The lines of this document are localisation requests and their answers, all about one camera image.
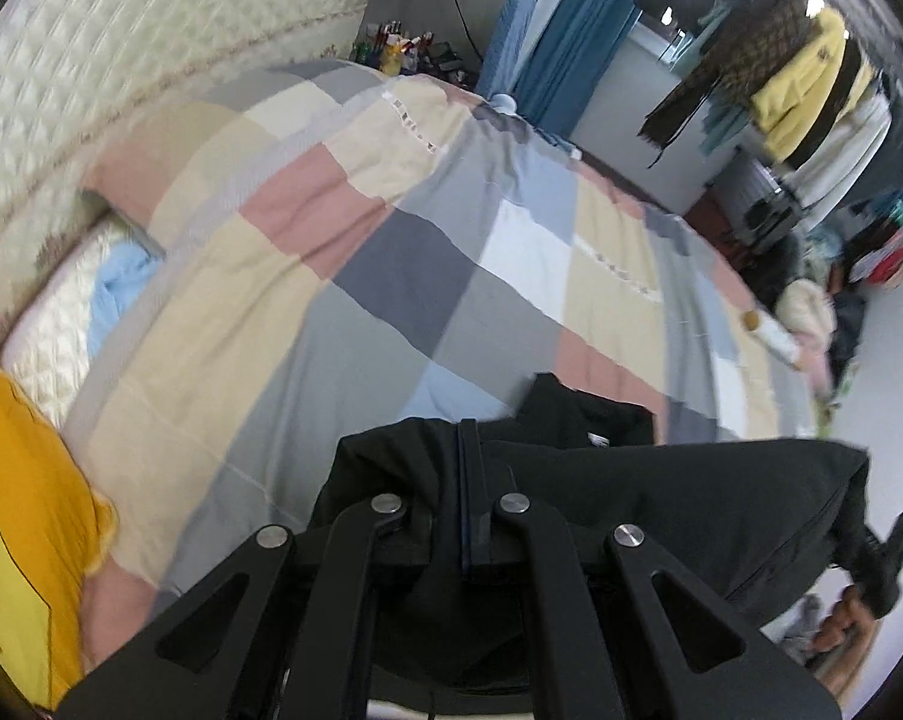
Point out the small white round device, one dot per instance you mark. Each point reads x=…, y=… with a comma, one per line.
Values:
x=505, y=103

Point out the black puffer jacket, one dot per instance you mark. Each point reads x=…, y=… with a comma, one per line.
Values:
x=684, y=495

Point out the dark grey hanging coat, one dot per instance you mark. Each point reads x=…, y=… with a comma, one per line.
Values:
x=901, y=142

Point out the white quilted pillow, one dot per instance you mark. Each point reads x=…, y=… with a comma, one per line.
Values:
x=54, y=322

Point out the blue curtain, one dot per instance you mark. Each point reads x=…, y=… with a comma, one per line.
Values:
x=579, y=37

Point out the patchwork pastel duvet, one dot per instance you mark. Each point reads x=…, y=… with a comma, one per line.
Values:
x=346, y=277

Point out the cream quilted headboard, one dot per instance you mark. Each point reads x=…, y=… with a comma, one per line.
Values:
x=121, y=52

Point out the light blue cloth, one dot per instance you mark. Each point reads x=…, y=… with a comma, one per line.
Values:
x=121, y=292

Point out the green clip hanger with clothes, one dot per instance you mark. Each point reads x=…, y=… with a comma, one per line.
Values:
x=890, y=259

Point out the cluster of cosmetic bottles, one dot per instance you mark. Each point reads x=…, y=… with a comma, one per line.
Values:
x=391, y=45

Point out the white hoodie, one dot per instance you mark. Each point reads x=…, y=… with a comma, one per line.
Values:
x=834, y=161

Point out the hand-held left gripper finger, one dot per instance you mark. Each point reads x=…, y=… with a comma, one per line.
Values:
x=465, y=525
x=481, y=532

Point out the yellow fleece jacket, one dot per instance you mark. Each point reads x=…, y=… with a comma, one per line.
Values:
x=804, y=90

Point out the grey ribbed suitcase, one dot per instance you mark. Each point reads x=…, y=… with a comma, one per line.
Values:
x=759, y=195

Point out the pile of mixed clothes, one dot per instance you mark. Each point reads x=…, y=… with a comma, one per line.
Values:
x=849, y=322

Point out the cream plush cushion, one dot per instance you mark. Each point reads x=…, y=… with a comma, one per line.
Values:
x=804, y=307

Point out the blue covered chair back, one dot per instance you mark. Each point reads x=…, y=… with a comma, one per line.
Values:
x=507, y=37

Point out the white cylindrical roller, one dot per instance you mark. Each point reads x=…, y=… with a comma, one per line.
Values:
x=774, y=334

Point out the pink cloth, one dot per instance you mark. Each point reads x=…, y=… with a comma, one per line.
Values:
x=819, y=371

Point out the person's right hand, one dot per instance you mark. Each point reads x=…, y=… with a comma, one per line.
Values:
x=841, y=619

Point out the yellow crown print pillow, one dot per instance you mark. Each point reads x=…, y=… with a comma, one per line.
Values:
x=24, y=502

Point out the teal hanging garment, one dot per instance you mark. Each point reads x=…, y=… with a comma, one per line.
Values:
x=725, y=124

